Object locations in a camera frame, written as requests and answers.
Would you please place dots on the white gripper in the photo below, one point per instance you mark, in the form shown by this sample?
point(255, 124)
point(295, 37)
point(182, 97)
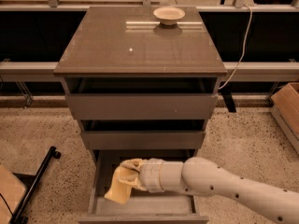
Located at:
point(150, 175)

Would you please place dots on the yellow sponge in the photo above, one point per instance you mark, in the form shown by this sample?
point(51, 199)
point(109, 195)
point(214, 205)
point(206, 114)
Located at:
point(119, 192)

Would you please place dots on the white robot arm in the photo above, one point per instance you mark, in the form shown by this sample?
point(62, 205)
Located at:
point(199, 176)

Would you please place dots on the grey bottom drawer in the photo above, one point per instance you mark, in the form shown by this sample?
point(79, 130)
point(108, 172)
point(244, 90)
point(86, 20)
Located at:
point(143, 207)

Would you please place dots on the grey drawer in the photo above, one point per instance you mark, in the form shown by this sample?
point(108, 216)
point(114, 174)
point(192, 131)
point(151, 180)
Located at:
point(144, 134)
point(143, 207)
point(113, 98)

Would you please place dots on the grey middle drawer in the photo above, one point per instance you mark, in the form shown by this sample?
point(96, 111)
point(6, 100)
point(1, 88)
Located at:
point(144, 134)

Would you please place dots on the grey top drawer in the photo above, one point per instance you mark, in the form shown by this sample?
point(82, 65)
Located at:
point(113, 98)

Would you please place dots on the grey drawer cabinet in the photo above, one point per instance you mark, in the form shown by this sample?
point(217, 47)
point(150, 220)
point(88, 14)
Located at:
point(131, 42)

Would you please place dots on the wooden board at left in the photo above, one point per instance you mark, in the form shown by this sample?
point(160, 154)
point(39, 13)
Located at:
point(12, 191)

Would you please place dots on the black metal stand leg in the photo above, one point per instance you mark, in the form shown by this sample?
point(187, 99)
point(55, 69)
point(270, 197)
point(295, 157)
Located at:
point(30, 182)

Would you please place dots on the white ceramic bowl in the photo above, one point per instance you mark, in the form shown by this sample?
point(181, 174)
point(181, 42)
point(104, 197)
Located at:
point(168, 15)

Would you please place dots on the cardboard box at right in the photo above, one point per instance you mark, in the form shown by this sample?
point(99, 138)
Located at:
point(286, 112)

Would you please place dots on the black bracket under rail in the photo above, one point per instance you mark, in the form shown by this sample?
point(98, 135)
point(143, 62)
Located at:
point(226, 93)

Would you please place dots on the grey metal rail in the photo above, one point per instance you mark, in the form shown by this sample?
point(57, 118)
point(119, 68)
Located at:
point(245, 72)

